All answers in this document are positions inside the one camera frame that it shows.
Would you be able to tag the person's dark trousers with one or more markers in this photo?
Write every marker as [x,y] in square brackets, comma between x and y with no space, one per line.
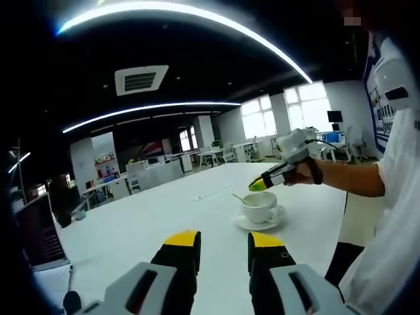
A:
[344,262]

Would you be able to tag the long ceiling light strip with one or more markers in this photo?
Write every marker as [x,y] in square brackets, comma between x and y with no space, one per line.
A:
[210,19]

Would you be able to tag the green potted plant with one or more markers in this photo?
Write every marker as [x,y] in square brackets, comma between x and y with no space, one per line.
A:
[217,143]

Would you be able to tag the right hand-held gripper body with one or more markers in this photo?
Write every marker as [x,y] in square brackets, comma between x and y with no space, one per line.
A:
[295,147]

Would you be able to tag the white coffee cup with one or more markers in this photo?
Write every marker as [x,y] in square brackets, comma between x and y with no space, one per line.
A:
[259,211]

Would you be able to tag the person's right hand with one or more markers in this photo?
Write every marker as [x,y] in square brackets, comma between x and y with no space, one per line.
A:
[303,174]

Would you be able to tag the black computer monitor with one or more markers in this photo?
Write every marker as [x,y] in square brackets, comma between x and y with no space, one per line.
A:
[334,117]

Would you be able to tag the row of white cabinets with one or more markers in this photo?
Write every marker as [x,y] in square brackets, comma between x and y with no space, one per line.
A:
[154,174]

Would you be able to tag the small black round object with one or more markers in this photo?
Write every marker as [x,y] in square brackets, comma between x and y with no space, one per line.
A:
[64,220]

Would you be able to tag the white laptop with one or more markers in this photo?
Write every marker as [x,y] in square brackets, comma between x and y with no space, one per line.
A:
[41,236]

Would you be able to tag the person in white shirt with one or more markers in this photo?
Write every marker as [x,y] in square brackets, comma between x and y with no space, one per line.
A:
[393,203]

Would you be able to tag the white tabletop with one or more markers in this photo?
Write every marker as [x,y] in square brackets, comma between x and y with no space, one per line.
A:
[164,213]

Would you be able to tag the blue wall display board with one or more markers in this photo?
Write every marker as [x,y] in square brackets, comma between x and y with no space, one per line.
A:
[374,124]

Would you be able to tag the ceiling air conditioner unit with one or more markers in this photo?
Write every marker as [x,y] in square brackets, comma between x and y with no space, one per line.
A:
[141,80]

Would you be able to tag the small light blue item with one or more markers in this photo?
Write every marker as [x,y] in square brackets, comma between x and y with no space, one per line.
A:
[79,214]

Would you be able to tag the short ceiling light strip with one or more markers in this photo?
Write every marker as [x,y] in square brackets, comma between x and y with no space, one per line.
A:
[147,110]

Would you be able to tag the white saucer coffee tray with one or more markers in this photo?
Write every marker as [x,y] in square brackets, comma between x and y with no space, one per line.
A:
[243,224]

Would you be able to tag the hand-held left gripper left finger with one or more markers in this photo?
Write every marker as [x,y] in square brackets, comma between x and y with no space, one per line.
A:
[167,279]

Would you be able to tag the display shelf with colourful items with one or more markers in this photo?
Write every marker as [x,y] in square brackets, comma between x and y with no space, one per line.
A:
[105,164]

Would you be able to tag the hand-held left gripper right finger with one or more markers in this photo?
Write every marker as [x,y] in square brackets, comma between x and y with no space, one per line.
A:
[275,282]

